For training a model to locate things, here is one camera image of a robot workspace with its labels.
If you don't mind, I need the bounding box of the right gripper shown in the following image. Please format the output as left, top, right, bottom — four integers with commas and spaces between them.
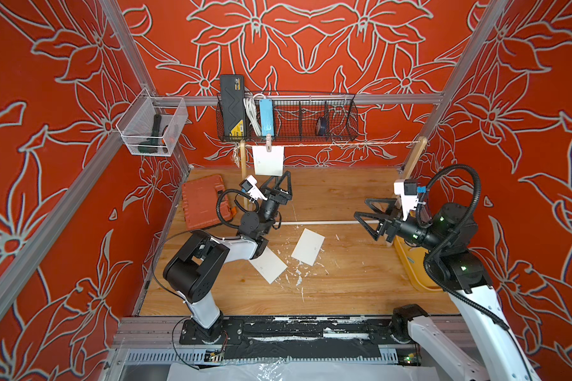
356, 201, 447, 257

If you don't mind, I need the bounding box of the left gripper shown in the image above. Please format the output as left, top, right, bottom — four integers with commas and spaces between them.
255, 175, 291, 239

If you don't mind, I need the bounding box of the white postcard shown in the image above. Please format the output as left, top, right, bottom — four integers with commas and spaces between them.
252, 146, 284, 176
292, 229, 325, 266
249, 247, 287, 284

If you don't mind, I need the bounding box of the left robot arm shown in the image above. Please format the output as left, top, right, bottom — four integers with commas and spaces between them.
163, 171, 293, 341

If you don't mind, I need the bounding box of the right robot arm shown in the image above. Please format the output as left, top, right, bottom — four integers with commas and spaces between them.
354, 197, 539, 380

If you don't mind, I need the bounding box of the yellow plastic tray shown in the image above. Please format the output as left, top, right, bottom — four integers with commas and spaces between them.
393, 237, 443, 293

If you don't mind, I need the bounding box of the left pink clothespin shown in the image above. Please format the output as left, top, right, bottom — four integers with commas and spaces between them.
265, 135, 273, 153

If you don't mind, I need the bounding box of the light blue power bank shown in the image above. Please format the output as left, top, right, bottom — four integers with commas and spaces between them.
259, 98, 274, 137

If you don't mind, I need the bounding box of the red tool case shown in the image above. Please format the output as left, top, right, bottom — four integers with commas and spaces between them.
182, 175, 226, 230

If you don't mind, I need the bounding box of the black tape roll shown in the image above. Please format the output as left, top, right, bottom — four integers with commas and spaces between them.
316, 116, 330, 137

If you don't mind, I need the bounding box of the black yellow device box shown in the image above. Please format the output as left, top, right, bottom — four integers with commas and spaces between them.
219, 75, 246, 139

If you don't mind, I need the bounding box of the clear plastic bin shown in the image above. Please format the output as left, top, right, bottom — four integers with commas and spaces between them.
116, 88, 188, 157

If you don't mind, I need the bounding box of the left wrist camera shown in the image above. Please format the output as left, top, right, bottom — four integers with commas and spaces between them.
239, 176, 268, 201

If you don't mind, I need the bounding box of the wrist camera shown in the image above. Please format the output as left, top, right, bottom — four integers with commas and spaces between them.
239, 176, 268, 201
394, 179, 427, 221

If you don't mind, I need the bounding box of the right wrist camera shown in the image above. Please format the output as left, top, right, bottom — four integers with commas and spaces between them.
394, 179, 427, 221

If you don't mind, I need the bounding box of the black wire basket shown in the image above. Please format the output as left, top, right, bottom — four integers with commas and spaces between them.
216, 91, 360, 144

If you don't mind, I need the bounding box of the wooden string rack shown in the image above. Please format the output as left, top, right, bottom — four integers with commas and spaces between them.
232, 136, 428, 249

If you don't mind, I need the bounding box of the white coiled cable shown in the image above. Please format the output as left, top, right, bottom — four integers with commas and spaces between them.
243, 94, 264, 138

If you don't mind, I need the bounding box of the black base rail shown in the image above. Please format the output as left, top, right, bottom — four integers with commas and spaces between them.
173, 315, 422, 366

